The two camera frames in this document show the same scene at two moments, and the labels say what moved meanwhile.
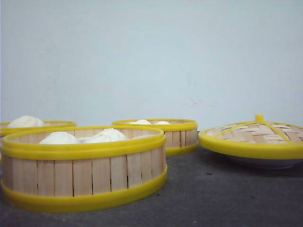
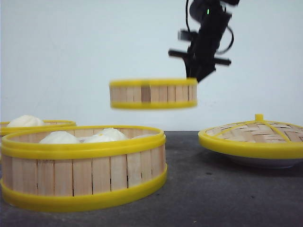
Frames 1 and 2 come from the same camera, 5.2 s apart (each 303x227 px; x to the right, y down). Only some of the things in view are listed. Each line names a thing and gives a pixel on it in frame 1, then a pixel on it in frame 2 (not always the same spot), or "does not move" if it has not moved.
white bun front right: x=143 y=136 does not move
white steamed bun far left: x=26 y=121 does not move
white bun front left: x=59 y=137 does not move
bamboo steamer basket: x=180 y=135 → x=153 y=93
